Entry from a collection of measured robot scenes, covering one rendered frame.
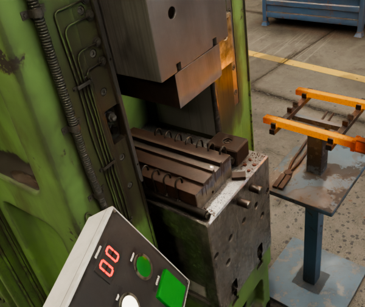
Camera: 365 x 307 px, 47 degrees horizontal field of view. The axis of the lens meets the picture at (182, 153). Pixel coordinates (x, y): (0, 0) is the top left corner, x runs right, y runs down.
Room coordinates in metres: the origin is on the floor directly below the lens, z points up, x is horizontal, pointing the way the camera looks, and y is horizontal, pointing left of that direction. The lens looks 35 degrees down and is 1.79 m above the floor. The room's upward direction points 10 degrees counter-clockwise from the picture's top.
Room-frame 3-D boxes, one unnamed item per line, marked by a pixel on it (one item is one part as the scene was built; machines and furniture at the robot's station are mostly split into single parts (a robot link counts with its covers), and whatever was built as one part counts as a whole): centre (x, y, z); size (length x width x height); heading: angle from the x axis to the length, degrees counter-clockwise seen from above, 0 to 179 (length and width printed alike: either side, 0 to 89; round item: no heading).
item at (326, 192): (1.29, -0.51, 0.69); 0.40 x 0.30 x 0.02; 135
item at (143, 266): (0.62, 0.12, 1.09); 0.05 x 0.03 x 0.04; 138
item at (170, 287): (0.60, 0.08, 1.01); 0.07 x 0.05 x 0.07; 163
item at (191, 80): (1.16, 0.07, 1.32); 0.42 x 0.20 x 0.10; 48
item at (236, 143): (1.19, -0.16, 0.95); 0.12 x 0.08 x 0.06; 48
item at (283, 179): (1.45, -0.53, 0.70); 0.60 x 0.04 x 0.01; 140
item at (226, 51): (1.34, -0.20, 1.27); 0.09 x 0.02 x 0.17; 138
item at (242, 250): (1.20, 0.04, 0.69); 0.56 x 0.38 x 0.45; 48
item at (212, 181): (1.16, 0.07, 0.96); 0.42 x 0.20 x 0.09; 48
